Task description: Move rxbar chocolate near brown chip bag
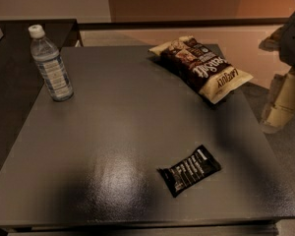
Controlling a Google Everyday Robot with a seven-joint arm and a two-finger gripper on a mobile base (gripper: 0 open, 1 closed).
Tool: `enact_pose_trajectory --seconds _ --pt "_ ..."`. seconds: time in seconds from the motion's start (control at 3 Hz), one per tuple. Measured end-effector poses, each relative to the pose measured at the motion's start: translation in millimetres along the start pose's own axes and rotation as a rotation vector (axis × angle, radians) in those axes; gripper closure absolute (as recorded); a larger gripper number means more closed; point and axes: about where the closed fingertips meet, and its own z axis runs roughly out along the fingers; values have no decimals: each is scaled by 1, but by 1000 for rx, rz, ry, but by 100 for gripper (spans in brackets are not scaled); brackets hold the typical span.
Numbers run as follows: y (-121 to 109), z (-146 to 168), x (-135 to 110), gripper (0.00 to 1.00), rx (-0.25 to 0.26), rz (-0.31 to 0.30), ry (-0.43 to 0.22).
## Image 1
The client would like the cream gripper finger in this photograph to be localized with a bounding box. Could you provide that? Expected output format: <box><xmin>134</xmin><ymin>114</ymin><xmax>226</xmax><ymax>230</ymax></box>
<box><xmin>259</xmin><ymin>27</ymin><xmax>283</xmax><ymax>51</ymax></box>
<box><xmin>261</xmin><ymin>67</ymin><xmax>295</xmax><ymax>134</ymax></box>

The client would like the black rxbar chocolate wrapper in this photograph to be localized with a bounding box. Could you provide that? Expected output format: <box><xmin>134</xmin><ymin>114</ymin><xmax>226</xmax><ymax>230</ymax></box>
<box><xmin>157</xmin><ymin>145</ymin><xmax>221</xmax><ymax>198</ymax></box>

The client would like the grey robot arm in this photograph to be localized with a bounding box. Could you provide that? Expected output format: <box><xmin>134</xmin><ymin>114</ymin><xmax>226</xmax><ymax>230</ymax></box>
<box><xmin>259</xmin><ymin>12</ymin><xmax>295</xmax><ymax>134</ymax></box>

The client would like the brown chip bag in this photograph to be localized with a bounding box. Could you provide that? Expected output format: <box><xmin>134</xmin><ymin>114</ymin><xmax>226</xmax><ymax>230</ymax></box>
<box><xmin>149</xmin><ymin>35</ymin><xmax>253</xmax><ymax>104</ymax></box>

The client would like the clear plastic water bottle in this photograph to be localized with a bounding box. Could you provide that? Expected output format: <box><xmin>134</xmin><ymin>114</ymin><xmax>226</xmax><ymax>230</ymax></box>
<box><xmin>29</xmin><ymin>25</ymin><xmax>74</xmax><ymax>101</ymax></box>

